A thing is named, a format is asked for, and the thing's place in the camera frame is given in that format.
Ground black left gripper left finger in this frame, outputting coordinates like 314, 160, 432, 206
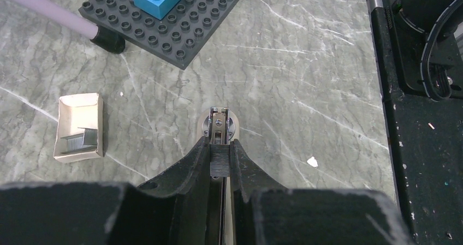
1, 138, 210, 244

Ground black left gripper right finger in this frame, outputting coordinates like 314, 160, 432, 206
229, 140, 414, 244

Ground grey staple strip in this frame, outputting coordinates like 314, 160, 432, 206
210, 145, 230, 178

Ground black silver stapler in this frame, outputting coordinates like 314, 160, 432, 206
197, 107, 236, 244

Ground staple box tray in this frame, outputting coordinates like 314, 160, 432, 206
54, 93, 104, 163

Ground staple strips in tray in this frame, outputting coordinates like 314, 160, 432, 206
61, 128, 98, 154

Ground dark grey lego baseplate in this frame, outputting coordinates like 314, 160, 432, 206
79, 0, 239, 69

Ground white perforated music stand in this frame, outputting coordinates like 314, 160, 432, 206
12, 0, 126, 54

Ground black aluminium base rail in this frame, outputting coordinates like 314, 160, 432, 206
366, 0, 462, 244

